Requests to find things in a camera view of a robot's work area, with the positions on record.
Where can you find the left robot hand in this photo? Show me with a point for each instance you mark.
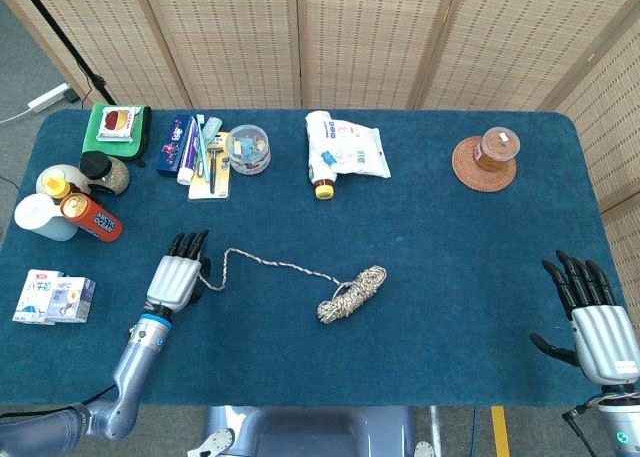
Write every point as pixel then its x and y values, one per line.
pixel 172 282

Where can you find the round white bottle yellow cap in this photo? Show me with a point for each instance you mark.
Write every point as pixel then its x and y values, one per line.
pixel 52 176

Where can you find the blue table cloth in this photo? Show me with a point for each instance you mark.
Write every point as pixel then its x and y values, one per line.
pixel 400 327

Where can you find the red yellow snack packet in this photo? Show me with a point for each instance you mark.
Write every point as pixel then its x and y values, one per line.
pixel 117 122

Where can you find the black tripod stand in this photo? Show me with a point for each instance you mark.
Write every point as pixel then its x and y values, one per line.
pixel 65 42

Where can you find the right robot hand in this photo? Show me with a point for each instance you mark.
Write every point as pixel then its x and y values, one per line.
pixel 605 342

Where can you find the NFC juice carton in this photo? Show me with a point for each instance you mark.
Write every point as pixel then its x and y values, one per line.
pixel 72 299

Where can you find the clear tub of binder clips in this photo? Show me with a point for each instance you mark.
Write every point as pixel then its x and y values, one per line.
pixel 247 149

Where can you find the white power strip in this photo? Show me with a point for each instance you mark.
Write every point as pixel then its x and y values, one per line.
pixel 50 97

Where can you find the teal toothbrush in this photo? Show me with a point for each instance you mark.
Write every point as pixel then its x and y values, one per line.
pixel 212 127

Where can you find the dark blue toothpaste box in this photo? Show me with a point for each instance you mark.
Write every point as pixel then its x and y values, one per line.
pixel 169 149

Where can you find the clear jar of rubber bands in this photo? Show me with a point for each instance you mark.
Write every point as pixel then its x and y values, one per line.
pixel 497 149

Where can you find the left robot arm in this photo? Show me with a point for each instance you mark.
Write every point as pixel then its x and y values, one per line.
pixel 132 362

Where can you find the razor on yellow card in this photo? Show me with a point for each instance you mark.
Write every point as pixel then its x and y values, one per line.
pixel 221 177

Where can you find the white plastic food bag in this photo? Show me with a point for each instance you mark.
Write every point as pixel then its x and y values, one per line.
pixel 350 147

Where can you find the white purple toothpaste tube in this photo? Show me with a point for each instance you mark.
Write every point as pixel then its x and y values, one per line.
pixel 187 157

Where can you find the white milk carton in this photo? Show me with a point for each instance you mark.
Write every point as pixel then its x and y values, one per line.
pixel 32 292

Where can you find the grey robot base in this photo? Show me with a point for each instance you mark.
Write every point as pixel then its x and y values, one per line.
pixel 310 432

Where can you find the glass spice jar black lid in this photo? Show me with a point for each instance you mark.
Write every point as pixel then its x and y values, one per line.
pixel 115 177

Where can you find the white plastic cup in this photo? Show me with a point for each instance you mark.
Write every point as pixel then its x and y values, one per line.
pixel 37 217

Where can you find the orange drink can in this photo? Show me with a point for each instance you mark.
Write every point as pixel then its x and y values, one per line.
pixel 97 219

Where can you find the green zip pouch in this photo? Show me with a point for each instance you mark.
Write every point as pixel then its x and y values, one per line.
pixel 92 142

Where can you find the round woven rattan coaster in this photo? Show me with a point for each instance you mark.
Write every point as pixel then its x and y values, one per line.
pixel 465 173

